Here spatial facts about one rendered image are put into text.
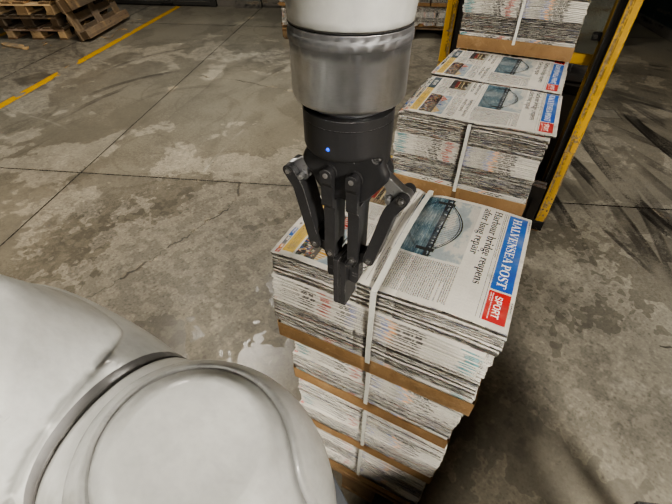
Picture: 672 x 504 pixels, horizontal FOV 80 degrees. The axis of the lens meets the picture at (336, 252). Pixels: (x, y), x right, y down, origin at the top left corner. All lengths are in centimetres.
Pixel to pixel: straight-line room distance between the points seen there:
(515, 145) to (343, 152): 80
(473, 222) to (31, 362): 63
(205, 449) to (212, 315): 175
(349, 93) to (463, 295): 38
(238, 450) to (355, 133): 22
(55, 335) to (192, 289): 180
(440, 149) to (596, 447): 124
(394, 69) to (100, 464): 29
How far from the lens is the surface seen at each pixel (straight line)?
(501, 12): 162
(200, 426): 25
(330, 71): 29
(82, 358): 35
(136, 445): 26
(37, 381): 34
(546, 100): 128
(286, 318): 76
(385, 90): 30
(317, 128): 32
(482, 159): 111
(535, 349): 199
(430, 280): 61
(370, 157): 33
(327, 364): 91
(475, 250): 68
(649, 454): 195
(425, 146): 113
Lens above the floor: 149
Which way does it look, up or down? 43 degrees down
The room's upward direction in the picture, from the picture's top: straight up
